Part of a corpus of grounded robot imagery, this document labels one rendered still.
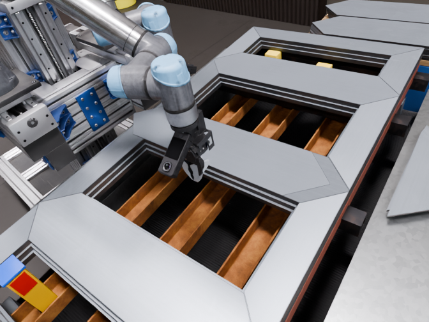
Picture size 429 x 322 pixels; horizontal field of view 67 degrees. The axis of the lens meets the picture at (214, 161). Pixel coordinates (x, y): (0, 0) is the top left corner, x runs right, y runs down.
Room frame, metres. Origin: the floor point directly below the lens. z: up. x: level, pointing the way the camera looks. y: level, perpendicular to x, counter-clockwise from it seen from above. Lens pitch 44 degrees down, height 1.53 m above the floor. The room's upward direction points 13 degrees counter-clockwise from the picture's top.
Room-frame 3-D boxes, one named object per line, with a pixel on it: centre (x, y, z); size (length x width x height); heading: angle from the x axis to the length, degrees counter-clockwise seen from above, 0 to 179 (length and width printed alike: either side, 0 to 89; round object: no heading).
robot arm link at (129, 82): (0.70, 0.13, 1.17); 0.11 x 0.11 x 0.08; 63
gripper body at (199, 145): (0.65, 0.05, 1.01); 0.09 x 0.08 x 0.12; 135
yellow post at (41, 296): (0.46, 0.54, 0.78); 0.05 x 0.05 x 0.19; 46
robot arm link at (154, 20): (0.97, 0.08, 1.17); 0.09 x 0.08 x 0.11; 12
